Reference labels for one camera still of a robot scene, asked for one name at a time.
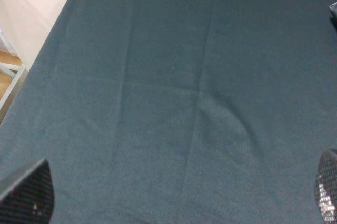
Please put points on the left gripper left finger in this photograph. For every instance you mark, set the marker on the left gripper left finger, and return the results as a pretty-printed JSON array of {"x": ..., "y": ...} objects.
[{"x": 27, "y": 195}]

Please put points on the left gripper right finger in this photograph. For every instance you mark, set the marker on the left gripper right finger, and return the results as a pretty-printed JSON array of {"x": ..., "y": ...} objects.
[{"x": 325, "y": 186}]

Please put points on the black tablecloth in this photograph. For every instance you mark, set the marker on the black tablecloth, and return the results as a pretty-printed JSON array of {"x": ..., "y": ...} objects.
[{"x": 180, "y": 111}]

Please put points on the black leather wallet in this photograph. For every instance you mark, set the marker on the black leather wallet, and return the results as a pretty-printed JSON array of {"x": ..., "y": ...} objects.
[{"x": 333, "y": 11}]

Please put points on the metal table frame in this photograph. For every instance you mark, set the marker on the metal table frame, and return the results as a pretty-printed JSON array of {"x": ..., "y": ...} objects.
[{"x": 13, "y": 74}]

